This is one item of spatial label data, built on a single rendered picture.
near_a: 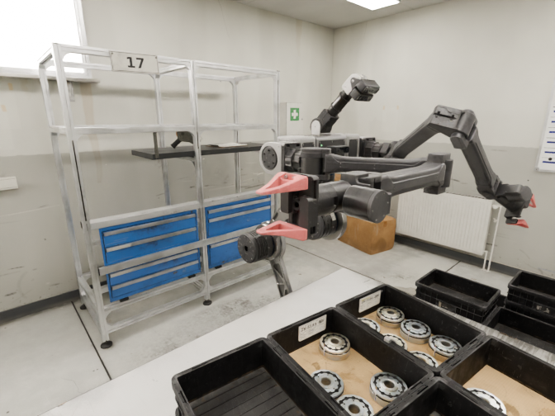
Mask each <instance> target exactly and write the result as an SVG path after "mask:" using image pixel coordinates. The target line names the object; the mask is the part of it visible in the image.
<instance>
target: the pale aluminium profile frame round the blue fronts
mask: <svg viewBox="0 0 555 416"><path fill-rule="evenodd" d="M69 53H72V54H86V55H94V56H102V57H109V58H110V55H109V50H107V49H100V48H93V47H87V46H80V45H68V44H61V43H54V42H51V43H50V45H49V46H48V47H47V48H46V49H45V50H44V51H43V52H42V53H41V54H40V55H39V56H38V57H37V58H36V63H37V68H38V72H39V77H40V85H41V90H42V94H43V99H44V104H45V112H46V116H47V121H48V126H49V130H50V138H51V143H52V148H53V152H54V156H55V165H56V169H57V174H58V179H59V187H60V191H61V196H62V201H63V205H64V213H65V218H66V223H67V227H68V232H69V240H70V245H71V249H72V254H73V259H74V266H75V271H76V276H77V281H78V288H79V294H80V298H81V302H82V304H84V305H81V306H80V309H81V310H85V309H88V312H89V313H90V315H91V316H92V319H93V320H94V322H95V324H96V326H97V327H98V329H99V331H100V333H101V335H102V341H103V343H102V344H101V346H100V347H101V348H102V349H106V348H109V347H110V346H111V345H112V341H108V340H109V335H108V334H109V333H111V332H114V331H116V330H118V329H122V328H124V327H126V326H128V325H131V324H134V323H136V322H139V321H141V320H143V319H147V318H149V317H151V316H153V315H156V314H159V313H161V312H164V311H166V310H170V309H172V308H174V307H176V306H179V305H182V304H184V303H187V302H188V301H191V300H195V299H196V298H199V297H201V296H204V299H206V300H205V301H203V304H204V305H211V303H212V301H211V300H208V299H210V293H212V292H213V291H217V290H219V289H222V288H224V287H227V286H230V285H232V284H235V283H236V282H239V281H243V280H244V279H247V278H249V277H252V276H255V275H257V274H259V273H261V272H265V271H267V270H269V269H272V268H271V264H268V265H266V266H263V267H260V268H257V269H255V270H253V271H250V272H246V273H245V274H242V275H239V276H237V277H233V278H231V279H229V280H227V281H223V282H221V283H218V284H216V285H214V286H210V285H209V280H210V278H211V276H212V275H214V274H217V273H219V272H223V271H225V270H228V269H231V268H233V267H237V266H239V265H242V264H245V263H246V261H245V260H244V259H243V258H241V259H239V260H236V261H233V262H230V263H227V264H225V265H222V266H221V265H220V266H217V267H215V268H212V269H210V270H208V255H207V245H209V244H212V243H217V242H220V241H223V240H227V239H232V238H234V237H238V236H240V235H241V234H244V233H246V232H249V231H252V230H255V229H256V228H257V226H259V225H255V226H251V227H248V228H245V229H239V230H236V231H233V232H229V233H227V234H221V235H218V236H215V237H211V238H209V239H207V238H206V221H205V220H206V217H205V208H204V195H203V182H202V156H201V144H200V136H201V134H202V132H204V130H233V131H234V140H235V143H239V142H240V139H239V130H260V129H271V130H272V131H273V133H274V142H277V141H278V136H280V71H277V70H270V69H257V68H250V67H244V66H237V65H231V64H218V63H212V62H205V61H198V60H194V61H192V60H190V59H179V58H172V57H165V56H158V63H161V64H171V65H169V66H166V67H162V68H159V74H151V73H142V74H148V75H149V76H150V77H151V78H152V79H153V80H154V94H155V102H156V111H157V120H158V124H157V125H74V121H73V116H72V111H71V106H70V100H69V91H68V86H67V81H66V76H65V71H64V68H75V69H93V70H102V71H111V65H105V64H89V63H79V62H71V61H63V59H64V56H65V55H66V54H69ZM51 66H54V67H55V72H56V77H57V82H58V87H59V96H60V101H61V106H62V111H63V116H64V124H65V125H55V119H54V113H53V108H52V104H51V99H50V90H49V86H48V81H47V77H46V71H47V68H48V67H51ZM199 68H205V69H219V70H227V71H235V72H242V73H256V74H250V75H245V76H240V77H235V78H233V77H224V76H216V75H207V74H198V73H196V71H197V70H198V69H199ZM180 69H186V70H187V71H188V73H182V72H174V71H177V70H180ZM163 76H170V77H180V78H189V88H190V101H191V113H192V123H191V124H166V125H164V118H163V110H162V101H161V91H160V82H159V80H160V79H161V78H162V77H163ZM269 77H272V78H273V119H274V124H241V123H239V112H238V87H237V86H238V83H239V82H240V81H246V80H252V79H258V78H269ZM197 78H198V79H208V80H217V81H227V82H229V83H231V85H232V93H233V117H234V123H229V124H199V117H198V105H197ZM174 131H188V132H189V133H190V134H191V135H192V136H193V148H194V151H195V156H194V160H195V172H196V184H197V202H199V203H200V209H198V219H197V222H199V231H200V241H196V242H193V243H188V244H184V245H181V246H178V247H175V248H169V249H166V250H163V251H159V252H156V253H151V254H147V255H144V256H141V257H138V258H132V259H130V260H126V261H123V262H118V263H114V264H112V265H108V266H105V267H99V268H98V269H97V260H96V255H95V250H94V246H97V245H100V244H101V240H98V241H94V242H93V236H92V231H91V225H90V220H89V215H88V206H87V201H86V196H85V191H84V185H83V176H82V171H81V166H80V161H79V156H78V146H77V141H78V138H79V137H80V136H81V135H88V134H117V133H146V132H158V133H159V145H160V148H166V145H165V136H164V133H165V132H174ZM59 134H66V137H67V140H68V145H69V153H70V158H71V164H72V168H73V173H74V182H75V187H76V192H77V197H78V206H79V211H80V215H81V221H82V226H83V234H84V239H85V244H86V249H87V255H88V263H89V268H90V272H86V273H82V268H81V264H80V259H79V255H78V246H77V241H76V236H75V232H74V223H73V218H72V214H71V209H70V204H69V196H68V191H67V187H66V181H65V176H64V168H63V164H62V158H61V154H60V149H59V141H58V136H59ZM161 162H162V171H163V180H164V195H165V205H166V206H171V199H170V190H169V180H168V164H167V159H166V158H165V159H161ZM235 185H236V193H240V192H241V190H240V153H235ZM86 224H88V231H87V226H86ZM200 247H201V256H200V262H202V268H201V272H199V273H198V274H196V275H195V274H193V275H191V276H188V277H184V278H183V279H181V280H178V281H175V282H172V283H169V284H167V285H164V286H160V287H157V288H154V289H152V290H150V291H146V292H143V293H140V294H138V295H133V296H131V297H126V298H123V299H120V300H119V301H117V302H114V303H111V304H109V305H103V300H102V293H105V292H108V286H107V284H106V285H104V286H100V281H99V276H102V275H105V274H108V273H111V272H116V271H120V270H122V269H125V268H128V267H133V266H136V265H140V264H142V263H146V262H151V261H154V260H156V259H160V258H165V257H168V256H171V255H174V254H177V253H182V252H186V251H188V250H192V249H194V248H200ZM90 277H91V278H92V287H93V289H91V287H90V286H89V284H88V283H87V282H86V280H87V279H88V278H90ZM198 280H203V284H201V283H200V282H199V281H198ZM188 283H192V284H193V285H194V286H195V287H196V288H198V289H199V291H197V292H194V293H192V294H190V295H186V296H184V297H182V298H179V299H176V300H173V301H171V302H168V303H166V304H164V305H160V306H158V307H155V308H153V309H151V310H147V311H145V312H143V313H140V314H137V315H134V316H131V317H130V318H127V319H123V320H121V321H119V322H116V323H114V324H109V323H108V322H107V321H106V317H107V316H108V315H109V313H111V311H113V310H117V309H120V308H121V307H124V306H127V305H131V304H133V303H135V302H138V301H141V300H144V299H147V298H150V297H152V296H155V295H158V294H161V293H164V292H166V291H170V290H172V289H175V288H178V287H180V286H184V285H186V284H188Z"/></svg>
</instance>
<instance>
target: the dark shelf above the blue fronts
mask: <svg viewBox="0 0 555 416"><path fill-rule="evenodd" d="M236 144H247V145H245V146H235V147H226V148H218V147H209V146H208V145H201V155H211V154H230V153H240V152H249V151H259V150H260V149H261V148H262V146H263V145H264V144H260V143H250V142H248V143H236ZM209 145H210V144H209ZM158 150H159V157H158V158H156V157H155V151H154V149H133V150H131V153H132V155H135V156H139V157H142V158H148V159H152V160H156V159H165V158H181V157H190V158H194V156H195V151H194V148H193V146H181V147H176V148H175V149H174V148H173V147H167V148H158Z"/></svg>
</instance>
